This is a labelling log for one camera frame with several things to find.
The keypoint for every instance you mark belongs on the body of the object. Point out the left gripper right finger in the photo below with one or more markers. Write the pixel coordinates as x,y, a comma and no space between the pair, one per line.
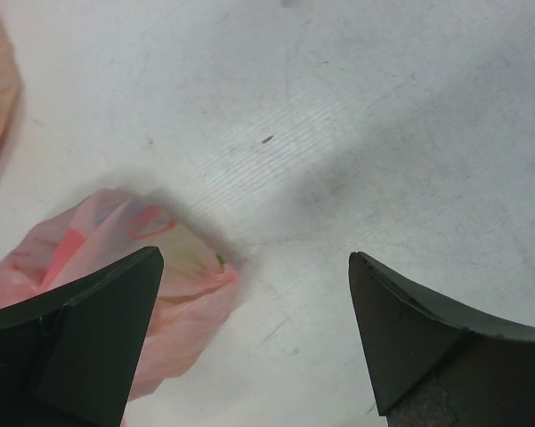
434,361

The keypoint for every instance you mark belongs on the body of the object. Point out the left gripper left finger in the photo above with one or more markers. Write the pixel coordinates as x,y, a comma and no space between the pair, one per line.
68,356

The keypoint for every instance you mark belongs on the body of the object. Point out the pink plastic bag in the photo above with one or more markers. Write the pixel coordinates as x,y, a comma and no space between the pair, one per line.
197,291

